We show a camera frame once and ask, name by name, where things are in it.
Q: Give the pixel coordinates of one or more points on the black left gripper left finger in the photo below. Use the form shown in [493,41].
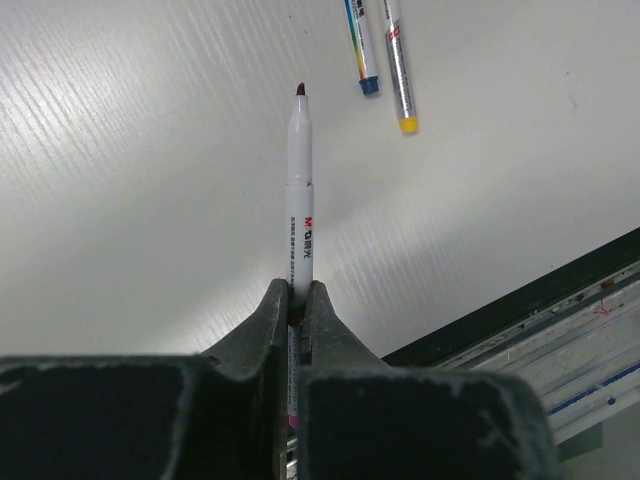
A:
[219,414]

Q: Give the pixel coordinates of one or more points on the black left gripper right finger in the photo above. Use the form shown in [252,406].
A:
[360,418]

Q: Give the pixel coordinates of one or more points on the pink marker pen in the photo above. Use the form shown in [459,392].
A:
[300,237]

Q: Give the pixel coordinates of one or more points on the white marker pen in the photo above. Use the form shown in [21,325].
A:
[361,41]

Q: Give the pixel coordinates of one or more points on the orange marker pen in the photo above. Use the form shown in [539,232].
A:
[399,73]

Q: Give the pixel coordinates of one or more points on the aluminium frame rail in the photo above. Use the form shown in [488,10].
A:
[572,334]

